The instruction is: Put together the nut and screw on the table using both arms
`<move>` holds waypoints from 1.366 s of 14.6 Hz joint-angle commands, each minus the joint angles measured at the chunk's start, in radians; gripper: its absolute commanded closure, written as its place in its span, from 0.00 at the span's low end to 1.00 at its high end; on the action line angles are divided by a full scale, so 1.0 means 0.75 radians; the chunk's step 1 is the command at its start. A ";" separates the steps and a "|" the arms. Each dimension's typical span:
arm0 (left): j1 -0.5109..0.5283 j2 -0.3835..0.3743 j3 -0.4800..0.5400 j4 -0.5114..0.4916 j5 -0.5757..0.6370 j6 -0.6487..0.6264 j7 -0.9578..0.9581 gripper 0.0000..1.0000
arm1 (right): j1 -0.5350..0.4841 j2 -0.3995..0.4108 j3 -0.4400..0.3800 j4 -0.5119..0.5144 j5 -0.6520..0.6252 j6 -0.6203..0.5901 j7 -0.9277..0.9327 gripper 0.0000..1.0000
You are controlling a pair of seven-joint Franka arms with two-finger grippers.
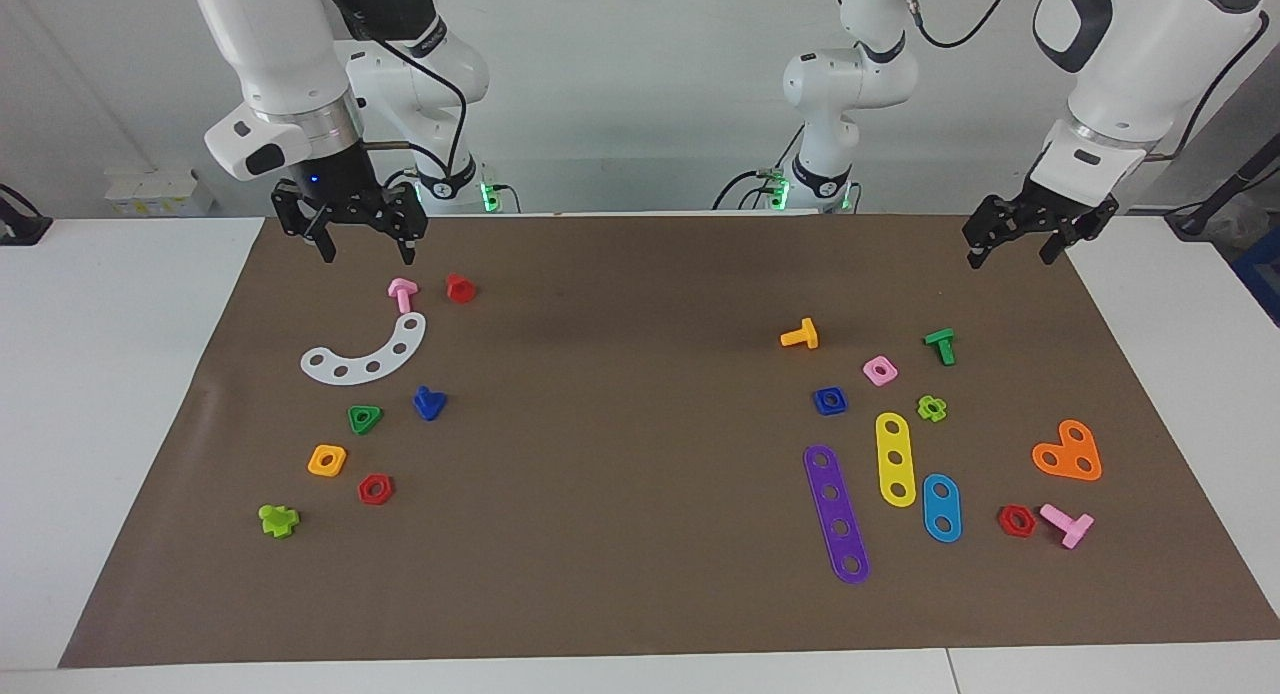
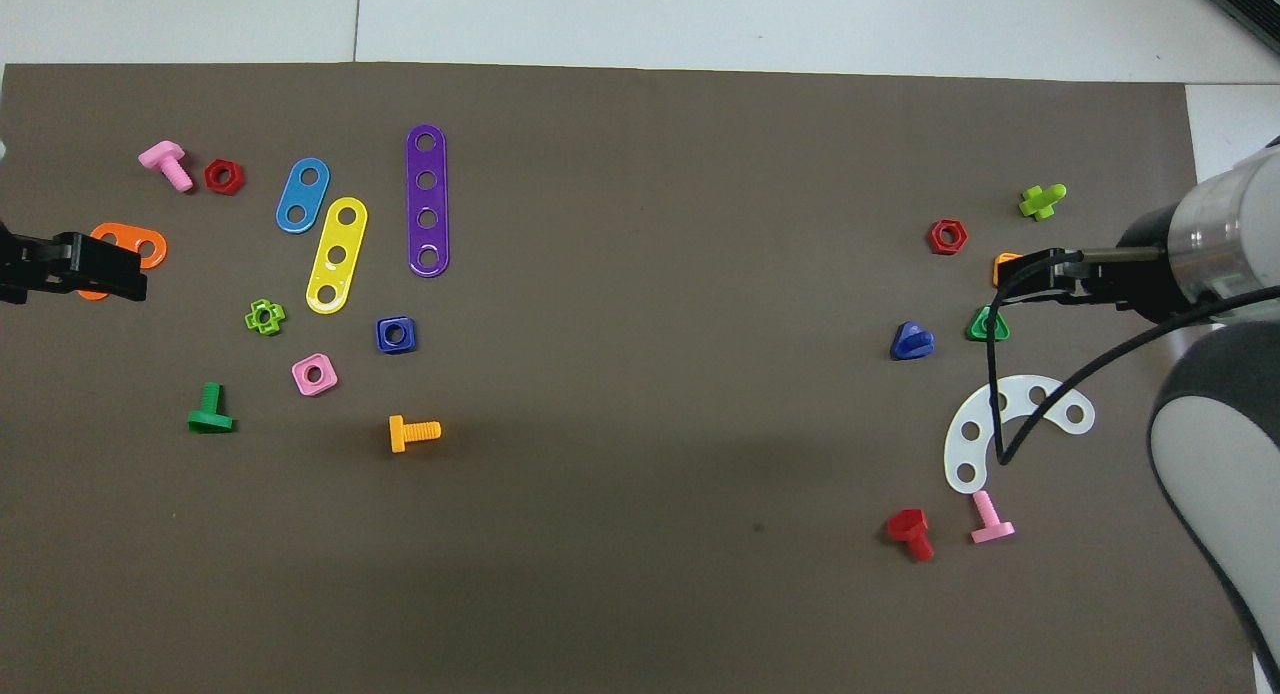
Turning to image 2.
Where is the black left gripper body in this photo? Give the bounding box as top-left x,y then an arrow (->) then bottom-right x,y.
0,224 -> 63,305

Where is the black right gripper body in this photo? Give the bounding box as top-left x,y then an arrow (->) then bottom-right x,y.
1062,246 -> 1137,308

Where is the blue triangle-head plastic screw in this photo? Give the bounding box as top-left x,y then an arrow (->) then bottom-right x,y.
889,320 -> 936,361

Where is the lime cross-head plastic screw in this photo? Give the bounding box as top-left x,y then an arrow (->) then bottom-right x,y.
1018,183 -> 1068,221

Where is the pink plastic screw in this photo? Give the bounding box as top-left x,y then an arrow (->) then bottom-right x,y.
969,490 -> 1017,546
138,140 -> 195,193

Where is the dark green plastic screw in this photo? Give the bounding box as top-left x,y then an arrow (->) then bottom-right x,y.
187,382 -> 236,435

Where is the pink square plastic nut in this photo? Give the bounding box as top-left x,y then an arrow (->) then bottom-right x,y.
291,353 -> 339,397

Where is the red hex-head plastic screw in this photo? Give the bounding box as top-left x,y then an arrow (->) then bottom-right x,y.
886,508 -> 936,563

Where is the orange plastic screw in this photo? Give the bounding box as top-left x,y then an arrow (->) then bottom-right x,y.
388,415 -> 442,454

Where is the orange heart-shaped plastic plate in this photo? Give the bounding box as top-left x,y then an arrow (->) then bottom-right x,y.
78,222 -> 169,302

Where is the white curved five-hole plate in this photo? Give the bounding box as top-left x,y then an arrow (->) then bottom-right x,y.
943,375 -> 1097,496

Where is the blue two-hole plastic strip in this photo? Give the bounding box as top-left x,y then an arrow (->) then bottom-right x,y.
275,158 -> 331,235

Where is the yellow three-hole plastic strip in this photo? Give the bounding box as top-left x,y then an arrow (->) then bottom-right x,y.
305,196 -> 369,316

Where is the purple four-hole plastic strip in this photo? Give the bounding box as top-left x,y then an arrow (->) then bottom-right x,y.
405,124 -> 450,278

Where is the brown table mat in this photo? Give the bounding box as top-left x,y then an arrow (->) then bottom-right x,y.
0,62 -> 1256,694

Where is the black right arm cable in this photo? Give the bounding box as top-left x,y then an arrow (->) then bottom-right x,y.
986,264 -> 1280,467

